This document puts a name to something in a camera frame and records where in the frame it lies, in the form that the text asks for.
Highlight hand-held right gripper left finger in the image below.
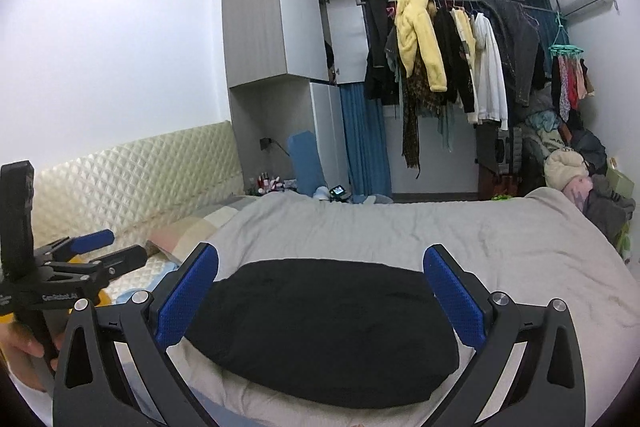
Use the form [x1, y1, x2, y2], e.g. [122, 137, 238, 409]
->
[52, 242, 221, 427]

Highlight black jacket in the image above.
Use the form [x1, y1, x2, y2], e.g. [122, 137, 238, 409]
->
[185, 258, 460, 409]

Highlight small hanging laundry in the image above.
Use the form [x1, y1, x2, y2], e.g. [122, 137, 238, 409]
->
[550, 54, 597, 121]

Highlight cream fluffy garment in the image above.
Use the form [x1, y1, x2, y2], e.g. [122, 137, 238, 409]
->
[543, 146, 589, 191]

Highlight leopard print scarf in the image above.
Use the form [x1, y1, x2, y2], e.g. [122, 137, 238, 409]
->
[401, 56, 432, 171]

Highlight cream quilted headboard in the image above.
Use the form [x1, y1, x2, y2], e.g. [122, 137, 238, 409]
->
[32, 121, 247, 259]

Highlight wall plug with cable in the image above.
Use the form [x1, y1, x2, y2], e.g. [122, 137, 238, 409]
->
[258, 136, 296, 168]

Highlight bed with grey cover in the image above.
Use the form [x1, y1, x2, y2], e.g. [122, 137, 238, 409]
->
[100, 188, 640, 427]

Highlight black hanging sweater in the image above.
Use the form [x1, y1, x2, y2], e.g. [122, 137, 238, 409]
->
[431, 7, 477, 114]

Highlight pile of clothes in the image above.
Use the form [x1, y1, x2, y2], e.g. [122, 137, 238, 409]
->
[522, 96, 640, 249]

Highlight cream quilted bed pad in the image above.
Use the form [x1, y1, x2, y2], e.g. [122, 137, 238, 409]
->
[106, 251, 182, 304]

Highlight blue rolled yoga mat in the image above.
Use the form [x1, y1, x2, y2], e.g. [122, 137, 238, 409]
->
[288, 132, 327, 196]

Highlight white hoodie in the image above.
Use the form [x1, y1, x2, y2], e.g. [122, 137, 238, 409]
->
[471, 13, 510, 131]

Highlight person's left hand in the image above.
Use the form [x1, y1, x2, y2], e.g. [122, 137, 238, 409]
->
[0, 321, 63, 393]

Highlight blue curtain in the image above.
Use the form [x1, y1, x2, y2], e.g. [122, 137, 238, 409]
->
[340, 83, 394, 196]

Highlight green box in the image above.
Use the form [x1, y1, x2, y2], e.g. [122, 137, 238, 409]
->
[606, 167, 637, 204]

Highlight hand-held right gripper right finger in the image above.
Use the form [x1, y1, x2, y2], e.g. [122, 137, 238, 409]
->
[422, 244, 587, 427]

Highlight grey wardrobe cabinet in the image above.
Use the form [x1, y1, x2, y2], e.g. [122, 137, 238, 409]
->
[221, 0, 372, 198]

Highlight teal scarf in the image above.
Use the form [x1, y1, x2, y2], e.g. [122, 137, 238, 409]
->
[434, 106, 457, 154]

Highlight light blue cloth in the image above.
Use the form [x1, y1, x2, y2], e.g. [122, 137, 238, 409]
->
[116, 286, 152, 305]

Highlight cosmetic bottles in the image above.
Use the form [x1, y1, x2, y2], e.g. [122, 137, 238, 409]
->
[254, 171, 287, 196]

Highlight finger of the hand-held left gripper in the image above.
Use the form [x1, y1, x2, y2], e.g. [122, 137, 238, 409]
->
[50, 245, 149, 281]
[34, 229, 116, 262]

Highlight black hanging coat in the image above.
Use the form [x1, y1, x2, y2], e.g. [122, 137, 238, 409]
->
[363, 0, 402, 106]

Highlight patchwork pillow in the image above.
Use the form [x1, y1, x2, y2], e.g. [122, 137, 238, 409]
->
[147, 196, 262, 259]

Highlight teal clip hanger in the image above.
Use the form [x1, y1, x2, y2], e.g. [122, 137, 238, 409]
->
[547, 13, 585, 58]

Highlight yellow hoodie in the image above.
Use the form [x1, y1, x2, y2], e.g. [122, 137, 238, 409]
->
[394, 0, 449, 94]

